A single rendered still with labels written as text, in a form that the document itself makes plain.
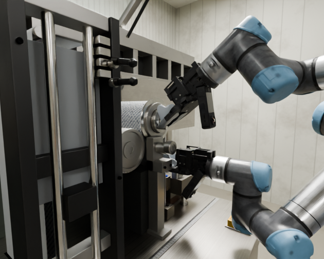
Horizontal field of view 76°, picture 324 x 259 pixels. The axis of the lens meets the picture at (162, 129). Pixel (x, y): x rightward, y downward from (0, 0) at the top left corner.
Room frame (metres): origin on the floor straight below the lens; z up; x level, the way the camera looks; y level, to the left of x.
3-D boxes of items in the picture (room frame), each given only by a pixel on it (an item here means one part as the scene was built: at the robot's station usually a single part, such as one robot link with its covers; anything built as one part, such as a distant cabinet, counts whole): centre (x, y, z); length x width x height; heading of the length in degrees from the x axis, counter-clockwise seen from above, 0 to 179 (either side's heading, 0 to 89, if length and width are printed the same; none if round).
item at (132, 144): (0.64, 0.19, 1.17); 0.26 x 0.12 x 0.12; 54
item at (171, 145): (0.58, -0.02, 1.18); 0.04 x 0.02 x 0.04; 144
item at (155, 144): (0.61, 0.01, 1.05); 0.06 x 0.05 x 0.31; 54
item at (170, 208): (0.78, 0.08, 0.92); 0.28 x 0.04 x 0.04; 54
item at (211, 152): (0.64, -0.11, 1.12); 0.12 x 0.08 x 0.09; 54
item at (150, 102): (0.66, 0.02, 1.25); 0.15 x 0.01 x 0.15; 144
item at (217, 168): (0.59, -0.17, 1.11); 0.08 x 0.05 x 0.08; 144
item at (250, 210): (0.53, -0.24, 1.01); 0.11 x 0.08 x 0.11; 10
